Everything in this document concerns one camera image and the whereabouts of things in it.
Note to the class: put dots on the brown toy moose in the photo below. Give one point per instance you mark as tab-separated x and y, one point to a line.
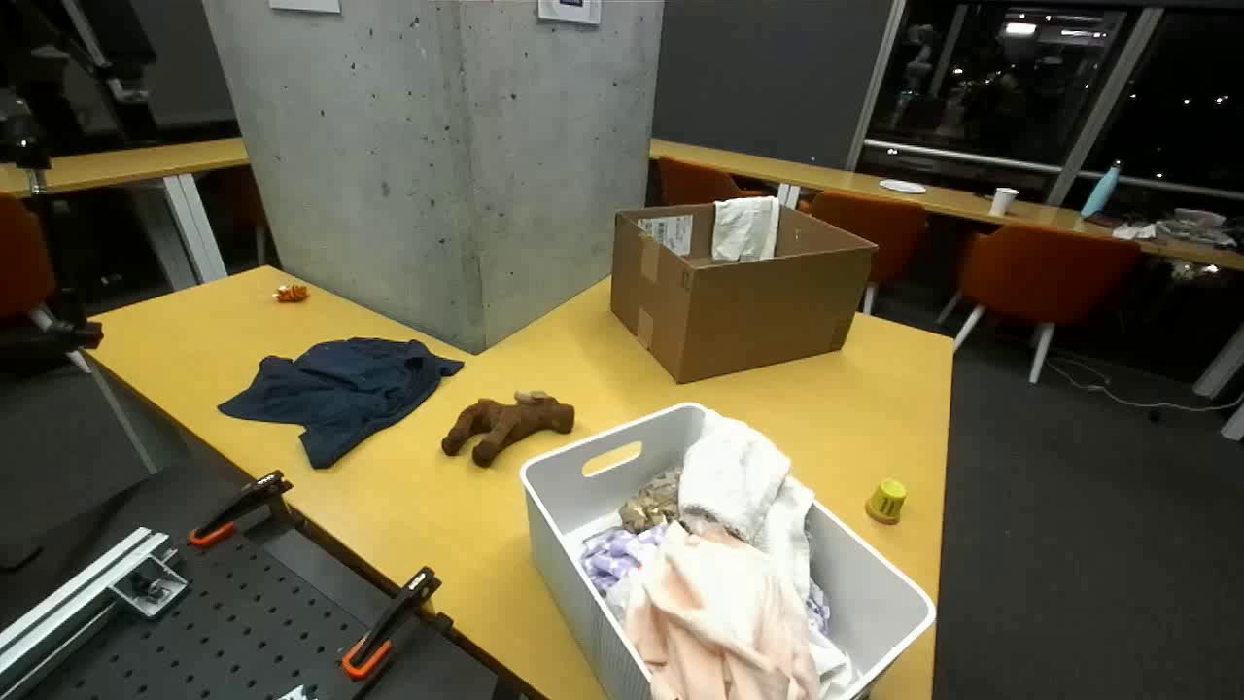
490	424

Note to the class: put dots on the dark blue shirt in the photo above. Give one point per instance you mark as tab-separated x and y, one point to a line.
343	389

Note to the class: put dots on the small beige item in basket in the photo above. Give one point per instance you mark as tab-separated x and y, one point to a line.
653	504

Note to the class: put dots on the white cloth in basket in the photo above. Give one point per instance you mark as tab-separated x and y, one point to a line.
745	479

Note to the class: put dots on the pink cloth in basket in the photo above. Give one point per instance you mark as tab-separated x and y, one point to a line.
713	619

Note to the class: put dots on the small orange toy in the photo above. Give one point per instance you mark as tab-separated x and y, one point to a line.
290	294

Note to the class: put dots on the white plastic basket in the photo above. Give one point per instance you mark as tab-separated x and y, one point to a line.
876	612

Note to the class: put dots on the brown cardboard box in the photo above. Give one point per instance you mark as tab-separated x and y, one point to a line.
707	316

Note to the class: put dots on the white paper in box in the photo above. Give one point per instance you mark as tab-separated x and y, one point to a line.
745	232

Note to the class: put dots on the purple patterned cloth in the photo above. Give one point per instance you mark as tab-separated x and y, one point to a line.
614	562

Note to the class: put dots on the long wooden desk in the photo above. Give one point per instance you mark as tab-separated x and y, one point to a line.
934	198

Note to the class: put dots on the small yellow cup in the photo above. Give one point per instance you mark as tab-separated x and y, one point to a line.
886	504

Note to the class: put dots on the right black orange clamp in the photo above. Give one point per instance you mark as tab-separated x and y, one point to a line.
376	647

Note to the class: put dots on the black orange clamp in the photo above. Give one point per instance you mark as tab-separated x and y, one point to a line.
376	647
224	521

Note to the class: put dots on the orange chair middle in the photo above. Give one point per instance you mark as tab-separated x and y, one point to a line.
895	225

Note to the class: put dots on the orange chair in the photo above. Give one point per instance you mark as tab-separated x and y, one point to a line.
26	263
1038	277
895	225

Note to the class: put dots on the left black orange clamp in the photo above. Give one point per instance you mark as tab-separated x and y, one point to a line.
224	521

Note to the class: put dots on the white paper cup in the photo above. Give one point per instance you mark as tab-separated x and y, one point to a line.
1005	198

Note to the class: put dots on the orange chair right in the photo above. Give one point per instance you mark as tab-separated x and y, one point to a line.
1038	277

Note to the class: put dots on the orange chair far left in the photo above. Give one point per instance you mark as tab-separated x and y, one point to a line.
26	263

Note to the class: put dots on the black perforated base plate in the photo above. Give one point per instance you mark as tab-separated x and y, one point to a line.
228	625

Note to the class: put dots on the aluminium rail with bracket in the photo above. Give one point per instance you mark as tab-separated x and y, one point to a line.
89	597

